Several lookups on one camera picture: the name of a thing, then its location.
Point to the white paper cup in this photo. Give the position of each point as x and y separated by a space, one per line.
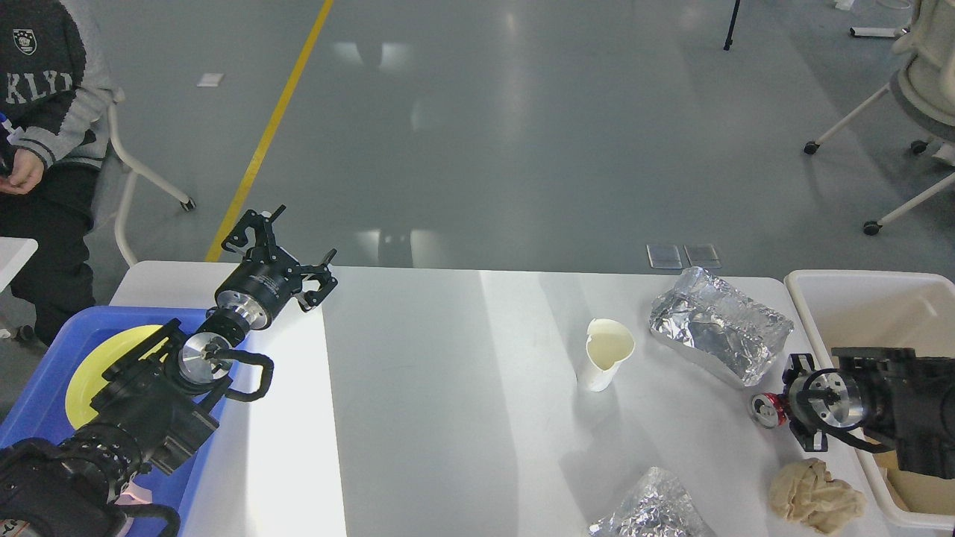
608 344

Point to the brown paper bag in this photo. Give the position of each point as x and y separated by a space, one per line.
916 492

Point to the chair leg with caster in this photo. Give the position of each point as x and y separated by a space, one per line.
133 170

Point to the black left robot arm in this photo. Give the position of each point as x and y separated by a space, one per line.
155 410

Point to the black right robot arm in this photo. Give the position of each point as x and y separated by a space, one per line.
876 400

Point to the crushed red soda can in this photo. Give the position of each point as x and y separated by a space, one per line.
769 410

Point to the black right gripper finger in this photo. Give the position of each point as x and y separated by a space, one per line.
798 364
810 438

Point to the white office chair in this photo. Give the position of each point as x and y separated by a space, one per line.
924 87

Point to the pink mug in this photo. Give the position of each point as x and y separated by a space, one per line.
134 494

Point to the white side table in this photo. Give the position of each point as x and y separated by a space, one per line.
15 252

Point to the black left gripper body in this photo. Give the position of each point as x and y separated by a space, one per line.
257 291

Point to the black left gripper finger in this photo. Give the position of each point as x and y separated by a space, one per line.
253 236
314 283

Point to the foil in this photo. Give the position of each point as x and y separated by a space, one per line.
658 505
720 329

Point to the blue plastic tray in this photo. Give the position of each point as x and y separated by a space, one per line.
40 409

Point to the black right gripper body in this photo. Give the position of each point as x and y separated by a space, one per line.
819 399

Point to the seated person grey sweater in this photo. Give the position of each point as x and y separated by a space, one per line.
56 91

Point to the white plastic bin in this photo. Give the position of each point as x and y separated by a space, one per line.
876 309

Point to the crumpled foil front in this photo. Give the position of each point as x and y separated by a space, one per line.
658 505

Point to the brown paper ball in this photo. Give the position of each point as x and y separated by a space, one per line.
805 492

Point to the yellow plastic plate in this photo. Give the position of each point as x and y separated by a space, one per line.
87 381

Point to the black tripod leg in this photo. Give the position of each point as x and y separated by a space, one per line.
731 26

